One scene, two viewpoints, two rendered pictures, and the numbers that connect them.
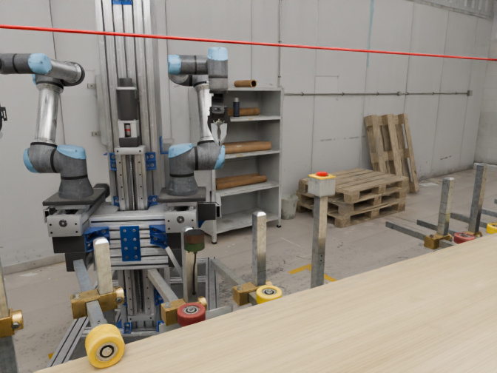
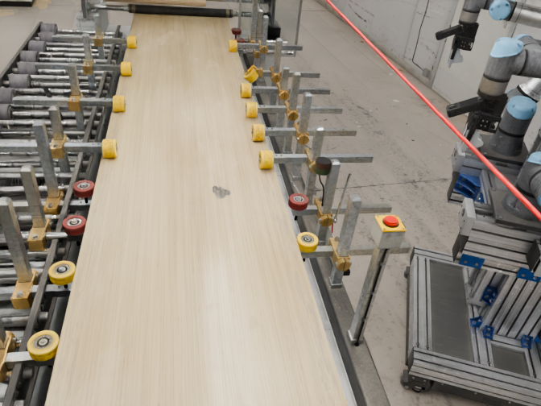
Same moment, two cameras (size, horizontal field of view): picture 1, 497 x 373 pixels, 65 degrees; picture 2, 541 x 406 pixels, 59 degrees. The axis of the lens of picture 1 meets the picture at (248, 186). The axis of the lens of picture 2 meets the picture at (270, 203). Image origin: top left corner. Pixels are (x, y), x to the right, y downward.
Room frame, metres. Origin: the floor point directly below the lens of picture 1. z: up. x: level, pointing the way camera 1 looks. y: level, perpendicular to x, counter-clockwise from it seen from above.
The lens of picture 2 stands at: (1.34, -1.39, 2.03)
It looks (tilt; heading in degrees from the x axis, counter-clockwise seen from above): 36 degrees down; 106
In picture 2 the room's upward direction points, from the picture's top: 7 degrees clockwise
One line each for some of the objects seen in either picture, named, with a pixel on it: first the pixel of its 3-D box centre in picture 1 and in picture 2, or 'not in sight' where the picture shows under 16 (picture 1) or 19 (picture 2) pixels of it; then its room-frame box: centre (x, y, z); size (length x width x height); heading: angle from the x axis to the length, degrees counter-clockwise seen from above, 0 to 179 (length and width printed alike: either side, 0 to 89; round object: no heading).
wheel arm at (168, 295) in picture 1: (169, 298); (341, 209); (1.18, 0.26, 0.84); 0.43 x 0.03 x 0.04; 29
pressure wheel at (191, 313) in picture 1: (191, 326); (297, 209); (1.01, 0.16, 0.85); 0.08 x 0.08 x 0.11
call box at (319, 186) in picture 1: (321, 185); (387, 233); (1.37, -0.26, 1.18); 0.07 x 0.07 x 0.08; 29
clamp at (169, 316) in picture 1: (184, 309); (322, 212); (1.11, 0.20, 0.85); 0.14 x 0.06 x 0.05; 119
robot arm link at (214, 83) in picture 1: (217, 84); (493, 84); (1.55, 0.12, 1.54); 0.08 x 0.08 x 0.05
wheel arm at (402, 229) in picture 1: (423, 236); not in sight; (1.77, -0.84, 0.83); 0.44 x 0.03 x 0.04; 29
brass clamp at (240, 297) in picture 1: (253, 291); (339, 254); (1.23, -0.02, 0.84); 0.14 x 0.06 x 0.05; 119
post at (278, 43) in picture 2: not in sight; (275, 77); (0.51, 1.27, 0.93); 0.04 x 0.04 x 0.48; 29
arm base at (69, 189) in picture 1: (75, 184); (508, 138); (1.79, 0.81, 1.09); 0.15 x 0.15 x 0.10
